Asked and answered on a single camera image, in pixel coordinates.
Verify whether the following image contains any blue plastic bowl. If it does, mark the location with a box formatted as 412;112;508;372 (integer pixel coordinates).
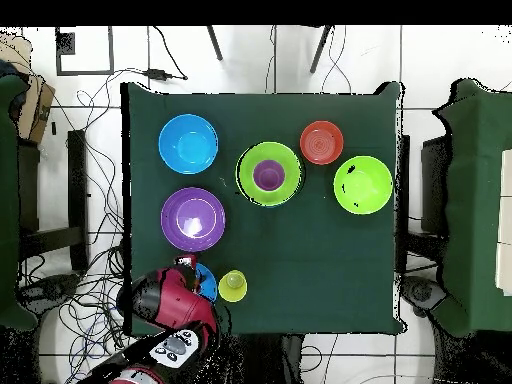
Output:
158;113;220;176
194;262;219;304

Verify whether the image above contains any purple plastic bowl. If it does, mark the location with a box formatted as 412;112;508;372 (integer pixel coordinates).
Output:
160;186;227;253

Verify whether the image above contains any yellow plastic cup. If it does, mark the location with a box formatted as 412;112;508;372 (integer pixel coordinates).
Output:
218;269;248;303

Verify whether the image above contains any green plastic bowl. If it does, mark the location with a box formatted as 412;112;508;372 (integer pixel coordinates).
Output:
234;141;304;208
333;155;394;216

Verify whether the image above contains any purple plastic cup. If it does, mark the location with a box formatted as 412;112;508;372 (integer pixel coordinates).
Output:
252;159;286;192

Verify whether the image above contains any small orange plastic bowl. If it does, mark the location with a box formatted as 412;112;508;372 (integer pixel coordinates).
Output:
299;120;345;166

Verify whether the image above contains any dark green tablecloth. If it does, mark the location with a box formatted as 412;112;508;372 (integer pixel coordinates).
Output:
433;78;512;337
0;73;39;333
120;81;405;335

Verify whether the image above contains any grey base with black knob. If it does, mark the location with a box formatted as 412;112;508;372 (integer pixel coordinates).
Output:
17;273;83;317

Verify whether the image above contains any black power adapter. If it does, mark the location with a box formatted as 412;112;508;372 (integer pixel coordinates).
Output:
142;68;189;81

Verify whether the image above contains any cardboard box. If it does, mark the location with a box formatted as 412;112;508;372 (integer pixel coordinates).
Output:
0;31;56;144

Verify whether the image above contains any black stand leg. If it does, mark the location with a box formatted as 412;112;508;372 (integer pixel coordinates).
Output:
309;25;334;75
206;25;224;62

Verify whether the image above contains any grey wheeled base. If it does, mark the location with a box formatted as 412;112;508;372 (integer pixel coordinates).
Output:
400;274;446;318

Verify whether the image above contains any black cable bundle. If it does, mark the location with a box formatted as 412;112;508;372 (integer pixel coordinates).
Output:
17;89;139;384

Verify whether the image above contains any black metal frame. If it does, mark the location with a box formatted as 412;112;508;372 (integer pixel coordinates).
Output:
420;135;451;237
17;129;90;273

